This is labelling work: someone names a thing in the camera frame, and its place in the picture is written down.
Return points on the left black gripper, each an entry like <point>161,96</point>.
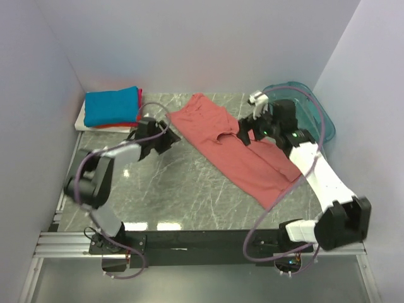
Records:
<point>168,137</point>

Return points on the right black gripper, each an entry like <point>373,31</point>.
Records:
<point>247,125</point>

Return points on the salmon pink t shirt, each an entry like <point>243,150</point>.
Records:
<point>260,169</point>

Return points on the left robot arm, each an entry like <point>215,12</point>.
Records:
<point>89,180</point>

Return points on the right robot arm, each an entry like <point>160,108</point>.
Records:
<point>345,216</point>

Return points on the white board under stack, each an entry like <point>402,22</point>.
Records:
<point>80,126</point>

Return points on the folded orange t shirt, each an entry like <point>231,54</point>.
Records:
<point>119,125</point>

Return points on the folded magenta t shirt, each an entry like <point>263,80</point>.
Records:
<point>138,117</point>

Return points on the teal plastic bin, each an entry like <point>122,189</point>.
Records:
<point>310,113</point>

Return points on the folded blue t shirt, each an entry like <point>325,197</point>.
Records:
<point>111,107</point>

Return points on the black base beam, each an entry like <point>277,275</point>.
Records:
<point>206,247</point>

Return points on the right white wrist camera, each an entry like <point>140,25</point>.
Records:
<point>260,103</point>

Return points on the aluminium frame rail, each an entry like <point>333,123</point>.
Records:
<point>181,189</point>

